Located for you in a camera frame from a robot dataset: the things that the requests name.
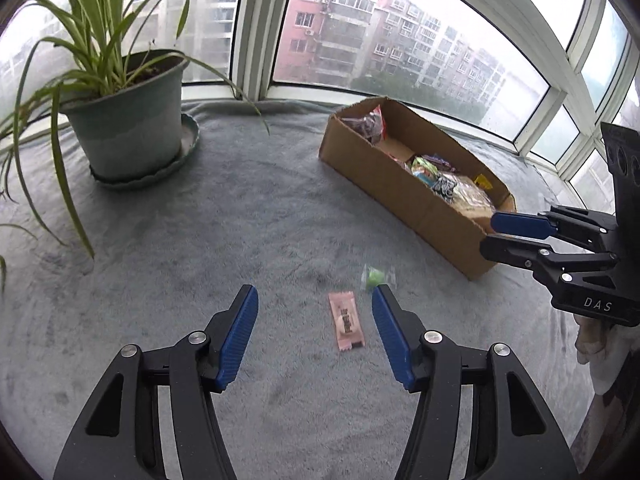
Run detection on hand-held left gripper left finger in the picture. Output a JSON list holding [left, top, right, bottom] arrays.
[[52, 284, 260, 480]]

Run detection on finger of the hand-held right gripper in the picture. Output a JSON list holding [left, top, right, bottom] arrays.
[[479, 232, 622, 302], [491, 205, 619, 252]]

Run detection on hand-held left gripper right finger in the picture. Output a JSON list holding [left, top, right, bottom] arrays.
[[371, 284, 583, 480]]

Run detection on pink candy packet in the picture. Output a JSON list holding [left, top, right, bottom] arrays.
[[328, 291, 366, 353]]

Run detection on black patterned candy packet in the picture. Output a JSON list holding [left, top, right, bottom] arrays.
[[431, 172, 459, 204]]

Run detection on cardboard box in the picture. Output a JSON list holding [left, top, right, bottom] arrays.
[[320, 97, 517, 281]]

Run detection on yellow jelly cup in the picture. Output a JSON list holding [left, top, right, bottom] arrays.
[[412, 158, 441, 185]]

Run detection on clear brown pastry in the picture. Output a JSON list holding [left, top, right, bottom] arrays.
[[340, 105, 389, 144]]

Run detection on clear snack packet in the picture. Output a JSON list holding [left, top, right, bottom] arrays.
[[451, 175, 509, 219]]

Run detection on dark clothing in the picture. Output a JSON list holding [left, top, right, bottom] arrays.
[[570, 340, 640, 476]]

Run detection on pale green pot saucer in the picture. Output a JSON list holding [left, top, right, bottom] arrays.
[[90, 112, 200, 191]]

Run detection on pale green flower pot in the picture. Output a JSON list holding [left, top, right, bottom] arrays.
[[60, 49, 190, 181]]

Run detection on apartment buildings outside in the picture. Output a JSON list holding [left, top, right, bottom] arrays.
[[125, 0, 506, 111]]

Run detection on green spider plant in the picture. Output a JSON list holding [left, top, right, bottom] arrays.
[[0, 0, 271, 295]]

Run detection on white window frame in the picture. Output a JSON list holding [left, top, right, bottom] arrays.
[[0, 0, 640, 211]]

